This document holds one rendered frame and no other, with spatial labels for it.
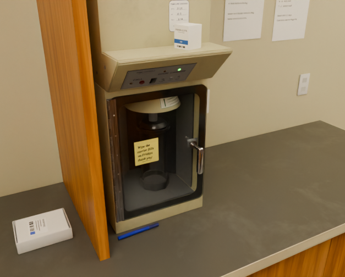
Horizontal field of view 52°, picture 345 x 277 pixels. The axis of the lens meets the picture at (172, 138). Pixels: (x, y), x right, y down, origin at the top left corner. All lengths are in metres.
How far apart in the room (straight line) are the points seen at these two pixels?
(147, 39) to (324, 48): 1.29
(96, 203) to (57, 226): 0.24
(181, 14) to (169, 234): 0.66
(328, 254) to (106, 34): 1.05
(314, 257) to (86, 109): 0.92
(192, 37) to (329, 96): 1.42
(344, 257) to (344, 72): 1.12
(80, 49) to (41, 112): 0.61
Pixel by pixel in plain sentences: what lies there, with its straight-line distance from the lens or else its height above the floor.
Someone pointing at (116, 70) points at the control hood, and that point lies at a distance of 0.84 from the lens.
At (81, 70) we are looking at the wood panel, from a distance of 0.83.
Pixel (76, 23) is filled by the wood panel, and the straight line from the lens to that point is 0.81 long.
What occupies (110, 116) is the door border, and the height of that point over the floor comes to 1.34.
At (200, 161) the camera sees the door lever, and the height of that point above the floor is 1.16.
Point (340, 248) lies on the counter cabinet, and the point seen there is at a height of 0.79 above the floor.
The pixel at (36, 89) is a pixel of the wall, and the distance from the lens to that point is 1.36.
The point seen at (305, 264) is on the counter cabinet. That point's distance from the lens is 1.36.
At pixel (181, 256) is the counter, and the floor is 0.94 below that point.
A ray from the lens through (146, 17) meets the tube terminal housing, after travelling 0.96.
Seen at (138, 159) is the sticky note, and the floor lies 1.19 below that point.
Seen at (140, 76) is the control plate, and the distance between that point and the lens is 0.90.
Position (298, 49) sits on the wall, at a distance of 1.94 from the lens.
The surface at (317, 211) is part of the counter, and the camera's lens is 1.35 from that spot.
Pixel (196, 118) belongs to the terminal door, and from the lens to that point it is 1.09.
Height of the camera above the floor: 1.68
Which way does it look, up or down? 24 degrees down
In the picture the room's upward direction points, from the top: straight up
